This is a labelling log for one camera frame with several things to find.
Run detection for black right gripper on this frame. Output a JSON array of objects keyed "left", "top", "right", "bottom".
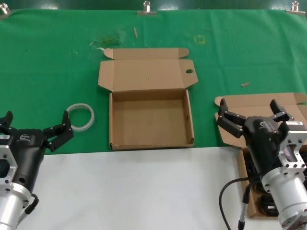
[{"left": 217, "top": 98, "right": 295, "bottom": 177}]

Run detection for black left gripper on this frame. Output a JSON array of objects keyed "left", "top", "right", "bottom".
[{"left": 0, "top": 110, "right": 74, "bottom": 193}]

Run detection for open cardboard box round hole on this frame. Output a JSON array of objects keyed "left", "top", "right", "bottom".
[{"left": 97, "top": 47, "right": 198, "bottom": 151}]

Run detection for clear tape roll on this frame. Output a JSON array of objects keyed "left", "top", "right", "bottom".
[{"left": 66, "top": 103, "right": 95, "bottom": 133}]

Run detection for green table cloth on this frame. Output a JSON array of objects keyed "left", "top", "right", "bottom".
[{"left": 0, "top": 9, "right": 307, "bottom": 156}]

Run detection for clear plastic wrapper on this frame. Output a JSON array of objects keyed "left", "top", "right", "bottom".
[{"left": 89, "top": 32, "right": 125, "bottom": 51}]

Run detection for metal binder clip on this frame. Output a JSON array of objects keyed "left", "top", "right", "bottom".
[
  {"left": 0, "top": 4, "right": 12, "bottom": 20},
  {"left": 137, "top": 0, "right": 157, "bottom": 16},
  {"left": 286, "top": 0, "right": 307, "bottom": 15}
]

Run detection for open cardboard box holding cables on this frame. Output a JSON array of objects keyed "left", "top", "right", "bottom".
[{"left": 214, "top": 92, "right": 307, "bottom": 218}]

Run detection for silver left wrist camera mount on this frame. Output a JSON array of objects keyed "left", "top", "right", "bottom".
[{"left": 0, "top": 134, "right": 19, "bottom": 192}]

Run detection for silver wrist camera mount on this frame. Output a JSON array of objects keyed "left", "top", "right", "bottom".
[
  {"left": 0, "top": 134, "right": 19, "bottom": 192},
  {"left": 278, "top": 121, "right": 307, "bottom": 178}
]

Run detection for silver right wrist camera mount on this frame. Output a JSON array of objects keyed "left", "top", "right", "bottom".
[{"left": 278, "top": 121, "right": 307, "bottom": 178}]

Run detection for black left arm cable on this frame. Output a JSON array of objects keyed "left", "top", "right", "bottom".
[{"left": 18, "top": 193, "right": 39, "bottom": 226}]

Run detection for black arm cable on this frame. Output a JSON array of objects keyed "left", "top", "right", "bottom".
[
  {"left": 218, "top": 177, "right": 264, "bottom": 230},
  {"left": 18, "top": 193, "right": 39, "bottom": 226}
]

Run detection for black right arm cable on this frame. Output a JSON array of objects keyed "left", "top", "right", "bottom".
[{"left": 218, "top": 177, "right": 264, "bottom": 230}]

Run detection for cable with silver plug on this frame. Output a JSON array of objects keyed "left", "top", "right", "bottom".
[{"left": 237, "top": 182, "right": 251, "bottom": 230}]

